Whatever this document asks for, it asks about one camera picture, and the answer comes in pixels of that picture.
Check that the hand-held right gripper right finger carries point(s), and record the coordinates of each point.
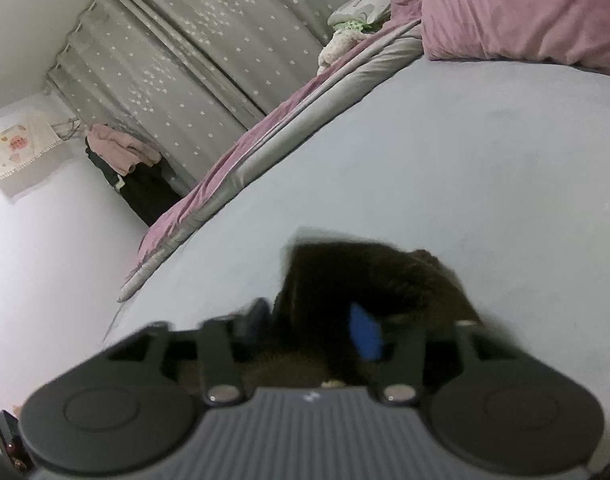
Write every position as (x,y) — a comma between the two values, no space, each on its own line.
(367,332)

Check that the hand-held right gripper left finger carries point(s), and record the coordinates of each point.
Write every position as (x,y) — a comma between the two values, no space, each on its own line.
(220,355)

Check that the brown sweater with beige spots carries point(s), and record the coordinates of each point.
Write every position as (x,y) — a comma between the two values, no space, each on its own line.
(335,275)

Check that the black hanging garment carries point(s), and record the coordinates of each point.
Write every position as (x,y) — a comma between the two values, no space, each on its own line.
(145,195)

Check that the pink and grey duvet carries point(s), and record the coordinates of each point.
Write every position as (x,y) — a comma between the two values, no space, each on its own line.
(265,145)

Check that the pink hanging garment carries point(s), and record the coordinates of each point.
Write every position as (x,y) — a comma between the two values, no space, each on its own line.
(120,147)

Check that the cream plush toy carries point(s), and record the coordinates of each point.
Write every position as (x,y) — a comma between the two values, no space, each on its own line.
(337,47)

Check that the grey star print curtain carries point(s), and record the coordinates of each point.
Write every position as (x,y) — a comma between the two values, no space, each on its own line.
(210,55)

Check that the large pink pillow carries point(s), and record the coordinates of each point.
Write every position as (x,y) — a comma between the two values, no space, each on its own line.
(525,10)

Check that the printed wall hanging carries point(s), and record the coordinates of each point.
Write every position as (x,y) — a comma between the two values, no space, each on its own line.
(20,145)

